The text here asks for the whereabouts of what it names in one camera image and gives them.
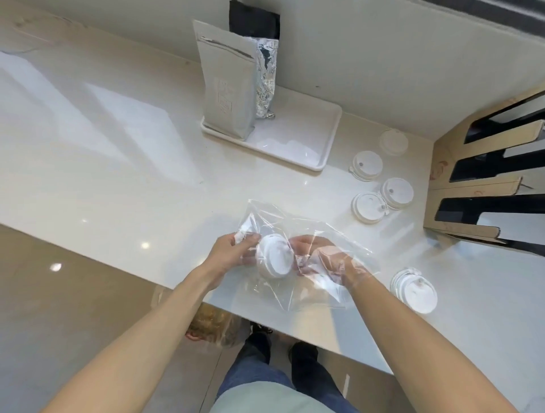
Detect person's left hand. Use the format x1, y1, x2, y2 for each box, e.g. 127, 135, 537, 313
199, 232, 261, 292

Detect person's right hand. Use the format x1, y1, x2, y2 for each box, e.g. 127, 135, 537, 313
289, 236, 374, 292

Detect clear plastic bag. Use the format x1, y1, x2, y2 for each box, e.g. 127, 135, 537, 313
232, 198, 381, 313

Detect white cup lid stack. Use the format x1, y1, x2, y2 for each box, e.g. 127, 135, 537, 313
255, 233, 295, 280

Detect person's left forearm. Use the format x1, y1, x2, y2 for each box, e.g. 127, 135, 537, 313
42, 267, 222, 413

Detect person's right forearm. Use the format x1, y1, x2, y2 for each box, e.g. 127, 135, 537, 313
344, 272, 522, 413

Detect brown bag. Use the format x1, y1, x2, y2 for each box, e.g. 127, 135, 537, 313
186, 303, 242, 349

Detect white rectangular tray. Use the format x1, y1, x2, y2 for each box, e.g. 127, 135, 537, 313
200, 86, 343, 172

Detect person's blue jeans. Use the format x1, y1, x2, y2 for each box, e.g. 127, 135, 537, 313
216, 331, 360, 413

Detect translucent cup lid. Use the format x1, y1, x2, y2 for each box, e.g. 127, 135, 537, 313
379, 129, 409, 156

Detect cardboard slotted holder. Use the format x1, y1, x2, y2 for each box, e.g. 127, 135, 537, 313
423, 85, 545, 258

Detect grey coffee pouch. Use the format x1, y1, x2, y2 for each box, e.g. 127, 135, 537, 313
192, 19, 258, 141

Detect person's grey shirt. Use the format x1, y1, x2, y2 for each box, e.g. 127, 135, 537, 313
210, 380, 341, 413

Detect silver foil bag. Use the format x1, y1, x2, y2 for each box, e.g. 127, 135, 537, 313
254, 37, 279, 121

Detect black pouch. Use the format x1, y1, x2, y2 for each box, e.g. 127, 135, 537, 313
229, 0, 281, 40

